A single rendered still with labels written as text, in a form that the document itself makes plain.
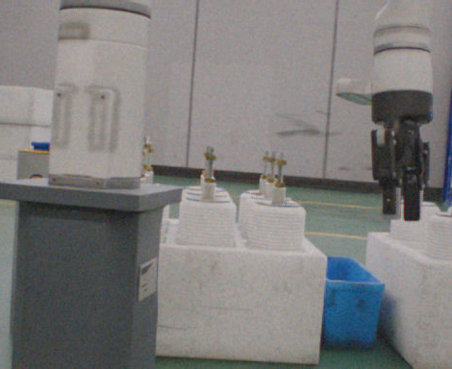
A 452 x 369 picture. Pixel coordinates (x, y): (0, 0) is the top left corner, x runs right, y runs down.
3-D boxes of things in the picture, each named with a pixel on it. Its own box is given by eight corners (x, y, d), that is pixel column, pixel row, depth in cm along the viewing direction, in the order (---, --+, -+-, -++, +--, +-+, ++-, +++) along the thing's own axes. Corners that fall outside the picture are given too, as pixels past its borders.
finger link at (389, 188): (386, 172, 88) (386, 214, 88) (376, 169, 86) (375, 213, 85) (397, 171, 87) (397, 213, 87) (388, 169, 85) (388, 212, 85)
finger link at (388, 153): (372, 129, 87) (377, 179, 88) (366, 131, 85) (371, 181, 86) (394, 127, 85) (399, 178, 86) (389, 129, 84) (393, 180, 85)
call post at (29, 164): (49, 335, 126) (59, 154, 124) (8, 333, 125) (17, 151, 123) (57, 325, 133) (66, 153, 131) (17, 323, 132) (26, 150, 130)
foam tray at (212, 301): (318, 365, 120) (327, 256, 119) (77, 352, 118) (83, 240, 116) (287, 309, 159) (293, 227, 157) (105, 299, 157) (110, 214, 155)
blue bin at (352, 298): (381, 351, 131) (387, 284, 130) (320, 347, 131) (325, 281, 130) (348, 311, 161) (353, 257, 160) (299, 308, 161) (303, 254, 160)
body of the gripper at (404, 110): (418, 81, 86) (419, 160, 85) (442, 93, 93) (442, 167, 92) (360, 87, 90) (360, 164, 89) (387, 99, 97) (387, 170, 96)
